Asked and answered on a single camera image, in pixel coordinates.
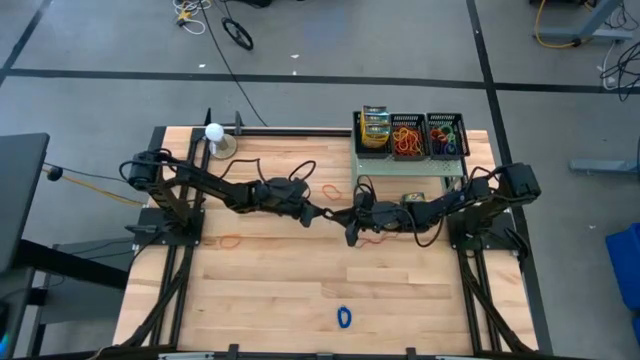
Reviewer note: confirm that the sage green perforated metal riser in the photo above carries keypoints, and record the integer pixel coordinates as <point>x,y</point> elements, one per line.
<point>400,167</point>

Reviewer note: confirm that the grey stand foot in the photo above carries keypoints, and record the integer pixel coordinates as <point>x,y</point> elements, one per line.
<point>605,166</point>

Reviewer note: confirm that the black wheel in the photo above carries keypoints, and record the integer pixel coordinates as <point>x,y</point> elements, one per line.
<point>238,34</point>

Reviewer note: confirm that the black round knob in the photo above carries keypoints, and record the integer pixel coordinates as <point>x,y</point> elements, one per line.
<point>54,173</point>

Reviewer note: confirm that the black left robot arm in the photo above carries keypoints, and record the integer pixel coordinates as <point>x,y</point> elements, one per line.
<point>210,187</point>

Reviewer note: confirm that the orange spiral coil keyring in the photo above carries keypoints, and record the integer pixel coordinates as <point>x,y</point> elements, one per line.
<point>434,134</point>

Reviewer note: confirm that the blue spiral coil keyring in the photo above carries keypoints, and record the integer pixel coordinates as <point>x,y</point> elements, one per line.
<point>339,317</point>

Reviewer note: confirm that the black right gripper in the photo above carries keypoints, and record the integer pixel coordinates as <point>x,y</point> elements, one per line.
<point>380,215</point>

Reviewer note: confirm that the blue plastic bin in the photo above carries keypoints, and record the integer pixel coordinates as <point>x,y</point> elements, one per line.
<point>625,265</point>

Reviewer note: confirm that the black spiral coil keyring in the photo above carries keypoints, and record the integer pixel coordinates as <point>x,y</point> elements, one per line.
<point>329,215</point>

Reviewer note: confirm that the grey desk leg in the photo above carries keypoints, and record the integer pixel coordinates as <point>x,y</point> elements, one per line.
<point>600,35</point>

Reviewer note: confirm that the white globe lamp wooden base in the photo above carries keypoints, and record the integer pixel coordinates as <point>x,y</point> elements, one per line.
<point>215,132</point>

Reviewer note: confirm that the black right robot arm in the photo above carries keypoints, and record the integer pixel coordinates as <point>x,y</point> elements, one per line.
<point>500,192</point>

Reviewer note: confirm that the black plastic mesh basket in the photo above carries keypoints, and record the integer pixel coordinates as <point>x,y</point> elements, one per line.
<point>357,150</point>
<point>395,120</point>
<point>462,145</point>

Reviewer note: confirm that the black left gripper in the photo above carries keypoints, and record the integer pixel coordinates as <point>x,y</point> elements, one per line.
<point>285,197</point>

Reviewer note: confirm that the dark grey flat screen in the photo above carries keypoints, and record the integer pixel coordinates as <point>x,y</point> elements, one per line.
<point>20,200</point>

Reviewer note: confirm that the green spiral coil keyring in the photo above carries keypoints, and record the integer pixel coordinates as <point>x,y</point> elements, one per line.
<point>447,129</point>

